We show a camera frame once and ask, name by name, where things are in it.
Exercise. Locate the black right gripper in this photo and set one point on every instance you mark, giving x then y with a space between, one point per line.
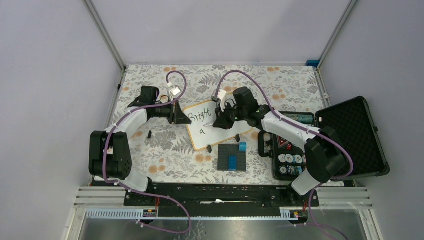
222 121

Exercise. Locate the blue corner bracket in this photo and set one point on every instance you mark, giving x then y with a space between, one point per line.
312 63

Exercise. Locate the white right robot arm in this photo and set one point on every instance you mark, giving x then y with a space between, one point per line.
325 157

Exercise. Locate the yellow framed whiteboard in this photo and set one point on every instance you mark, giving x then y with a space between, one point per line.
204 113

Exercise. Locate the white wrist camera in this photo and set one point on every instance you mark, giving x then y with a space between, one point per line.
219 97
174 92

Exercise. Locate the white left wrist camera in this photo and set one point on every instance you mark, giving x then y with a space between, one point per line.
174 92

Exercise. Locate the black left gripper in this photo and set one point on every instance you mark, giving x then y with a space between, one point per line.
176 115

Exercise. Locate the light blue toy brick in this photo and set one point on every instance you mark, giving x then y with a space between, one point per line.
242 146

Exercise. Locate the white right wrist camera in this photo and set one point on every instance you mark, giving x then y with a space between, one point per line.
219 97

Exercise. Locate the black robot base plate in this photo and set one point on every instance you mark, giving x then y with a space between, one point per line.
216 200

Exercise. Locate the dark grey brick baseplate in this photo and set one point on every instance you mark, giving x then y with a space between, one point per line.
224 150

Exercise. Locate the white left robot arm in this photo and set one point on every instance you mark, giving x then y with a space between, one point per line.
109 150

